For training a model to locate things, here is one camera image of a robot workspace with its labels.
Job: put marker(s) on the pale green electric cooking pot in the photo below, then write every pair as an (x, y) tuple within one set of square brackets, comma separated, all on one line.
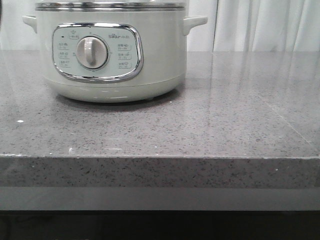
[(113, 55)]

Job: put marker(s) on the white pleated curtain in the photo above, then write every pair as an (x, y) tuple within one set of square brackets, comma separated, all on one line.
[(233, 25)]

